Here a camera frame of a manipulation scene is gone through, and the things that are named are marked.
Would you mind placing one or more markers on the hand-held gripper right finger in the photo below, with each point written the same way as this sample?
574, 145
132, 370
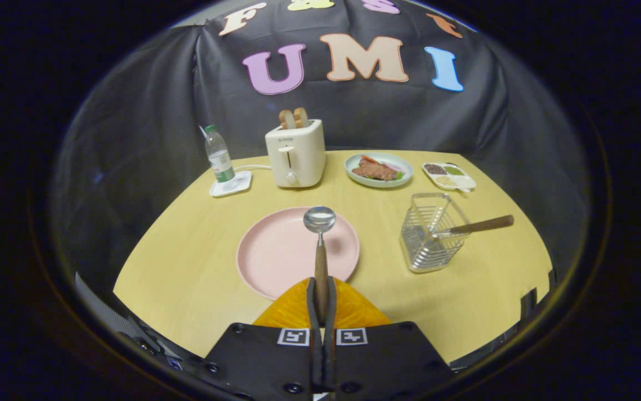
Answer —
331, 320

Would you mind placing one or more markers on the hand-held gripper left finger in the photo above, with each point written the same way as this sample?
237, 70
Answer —
313, 320

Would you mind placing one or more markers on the pink round plate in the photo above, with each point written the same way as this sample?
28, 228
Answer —
275, 250

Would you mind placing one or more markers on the white square coaster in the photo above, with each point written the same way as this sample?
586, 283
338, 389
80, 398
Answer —
242, 184

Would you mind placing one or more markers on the brown meat slices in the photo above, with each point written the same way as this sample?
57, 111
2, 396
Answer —
376, 170

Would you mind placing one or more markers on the white toaster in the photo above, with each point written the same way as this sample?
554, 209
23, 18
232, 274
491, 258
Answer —
303, 156

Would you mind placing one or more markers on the pink ham slice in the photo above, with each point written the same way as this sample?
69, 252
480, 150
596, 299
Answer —
394, 166

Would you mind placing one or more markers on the pale green food plate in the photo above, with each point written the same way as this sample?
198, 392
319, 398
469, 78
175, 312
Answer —
404, 165

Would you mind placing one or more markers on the clear plastic water bottle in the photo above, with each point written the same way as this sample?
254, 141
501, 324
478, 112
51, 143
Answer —
219, 159

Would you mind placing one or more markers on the white divided seasoning dish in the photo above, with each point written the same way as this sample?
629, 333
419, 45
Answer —
462, 182

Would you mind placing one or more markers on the grey ribbed band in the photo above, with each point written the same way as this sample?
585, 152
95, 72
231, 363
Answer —
103, 309

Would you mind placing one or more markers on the black backdrop cloth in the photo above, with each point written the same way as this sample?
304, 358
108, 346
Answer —
131, 111

